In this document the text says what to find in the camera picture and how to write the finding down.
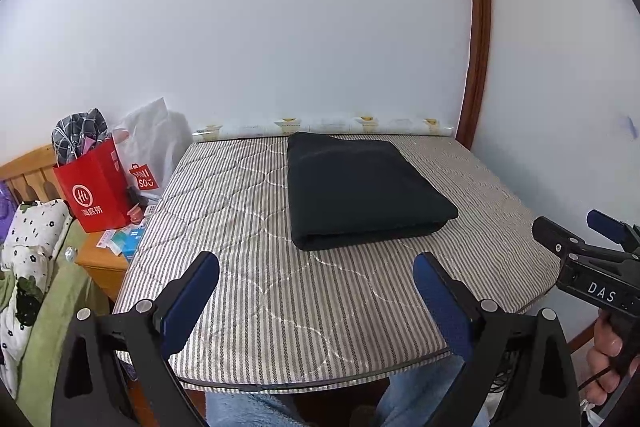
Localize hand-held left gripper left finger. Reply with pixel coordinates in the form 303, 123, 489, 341
50, 251, 221, 427

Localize wooden nightstand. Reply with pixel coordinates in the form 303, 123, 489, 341
74, 202, 151, 303

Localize white plastic bag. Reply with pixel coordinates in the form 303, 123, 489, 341
111, 97, 193, 198

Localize person's right hand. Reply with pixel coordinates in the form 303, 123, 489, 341
585, 320, 622, 406

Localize small blue white box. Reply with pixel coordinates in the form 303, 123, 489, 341
111, 226, 147, 259

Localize striped mattress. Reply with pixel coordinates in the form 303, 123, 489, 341
111, 133, 563, 393

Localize wooden headboard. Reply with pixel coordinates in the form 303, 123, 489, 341
0, 144, 63, 208

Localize green blanket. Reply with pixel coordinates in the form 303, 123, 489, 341
0, 217, 111, 403

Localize person's blue jeans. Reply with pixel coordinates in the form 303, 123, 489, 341
205, 354, 488, 427

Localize black cables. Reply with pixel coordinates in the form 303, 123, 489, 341
492, 347, 523, 395

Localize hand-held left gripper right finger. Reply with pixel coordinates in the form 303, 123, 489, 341
412, 251, 583, 427

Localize plaid cloth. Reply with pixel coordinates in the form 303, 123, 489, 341
51, 108, 111, 168

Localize white flowered pillow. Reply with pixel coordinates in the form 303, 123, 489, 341
0, 200, 73, 368

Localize purple cloth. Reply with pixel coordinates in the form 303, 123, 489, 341
0, 184, 16, 238

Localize black sweatshirt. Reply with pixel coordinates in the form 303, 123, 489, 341
286, 132, 460, 252

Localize red paper bag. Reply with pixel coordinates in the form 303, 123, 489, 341
52, 138, 135, 234

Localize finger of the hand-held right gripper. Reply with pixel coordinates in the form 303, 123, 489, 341
586, 208, 640, 254
531, 216, 640, 265

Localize brown wooden baseboard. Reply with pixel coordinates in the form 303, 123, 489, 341
565, 327, 603, 355

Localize brown wooden door frame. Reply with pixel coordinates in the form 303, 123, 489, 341
452, 0, 493, 148

